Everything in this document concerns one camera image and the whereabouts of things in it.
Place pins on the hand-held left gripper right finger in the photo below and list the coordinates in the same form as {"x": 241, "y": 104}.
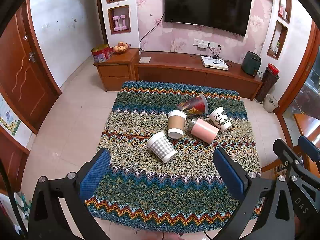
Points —
{"x": 226, "y": 171}

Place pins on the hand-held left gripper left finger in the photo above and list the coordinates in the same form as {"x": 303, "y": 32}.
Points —
{"x": 98, "y": 166}

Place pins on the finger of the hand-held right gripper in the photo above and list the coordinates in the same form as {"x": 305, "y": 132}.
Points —
{"x": 287, "y": 152}
{"x": 308, "y": 146}

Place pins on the grey checked paper cup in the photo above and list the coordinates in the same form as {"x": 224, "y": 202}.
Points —
{"x": 161, "y": 146}

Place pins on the pink cup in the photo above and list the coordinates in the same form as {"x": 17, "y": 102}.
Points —
{"x": 203, "y": 130}

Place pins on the white panda print cup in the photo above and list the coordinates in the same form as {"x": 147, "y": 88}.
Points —
{"x": 220, "y": 120}

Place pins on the brown sleeved paper cup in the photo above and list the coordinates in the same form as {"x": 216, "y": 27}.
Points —
{"x": 175, "y": 123}

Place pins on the red plastic cup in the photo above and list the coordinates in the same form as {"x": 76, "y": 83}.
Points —
{"x": 193, "y": 105}

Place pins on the white waste bin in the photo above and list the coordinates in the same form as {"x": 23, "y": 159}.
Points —
{"x": 270, "y": 103}

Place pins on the colourful knitted zigzag blanket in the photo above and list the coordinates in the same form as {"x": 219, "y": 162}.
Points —
{"x": 150, "y": 185}

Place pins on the tall woven basket red lid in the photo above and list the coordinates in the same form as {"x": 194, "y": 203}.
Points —
{"x": 266, "y": 85}

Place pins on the small wooden drawer cabinet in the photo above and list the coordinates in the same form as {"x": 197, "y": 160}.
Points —
{"x": 115, "y": 72}

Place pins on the dark green air fryer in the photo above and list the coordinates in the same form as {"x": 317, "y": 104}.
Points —
{"x": 251, "y": 63}

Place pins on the white set-top box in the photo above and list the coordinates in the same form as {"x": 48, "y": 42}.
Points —
{"x": 214, "y": 63}

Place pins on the brown wooden door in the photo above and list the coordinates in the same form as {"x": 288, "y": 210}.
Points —
{"x": 22, "y": 85}

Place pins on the red tin box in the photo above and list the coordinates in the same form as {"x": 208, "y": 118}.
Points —
{"x": 101, "y": 53}

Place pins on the long wooden television cabinet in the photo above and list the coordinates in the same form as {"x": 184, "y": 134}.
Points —
{"x": 175, "y": 67}

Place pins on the white paper sheet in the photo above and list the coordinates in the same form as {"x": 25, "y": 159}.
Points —
{"x": 145, "y": 60}

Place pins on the bowl of fruit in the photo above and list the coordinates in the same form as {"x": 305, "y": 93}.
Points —
{"x": 121, "y": 48}

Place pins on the pink dumbbell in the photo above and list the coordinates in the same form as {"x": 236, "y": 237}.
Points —
{"x": 116, "y": 23}
{"x": 123, "y": 22}

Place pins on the black flat television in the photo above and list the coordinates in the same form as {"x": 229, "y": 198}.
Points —
{"x": 205, "y": 5}

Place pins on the animal print wall poster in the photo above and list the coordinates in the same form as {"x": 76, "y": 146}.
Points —
{"x": 10, "y": 120}

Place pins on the wooden framed wall niche shelf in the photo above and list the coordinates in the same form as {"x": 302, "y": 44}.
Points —
{"x": 270, "y": 43}

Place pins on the white wall power sockets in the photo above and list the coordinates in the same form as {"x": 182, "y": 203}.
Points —
{"x": 200, "y": 43}

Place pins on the white wall shelf unit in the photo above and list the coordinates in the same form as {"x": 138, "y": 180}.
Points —
{"x": 133, "y": 17}

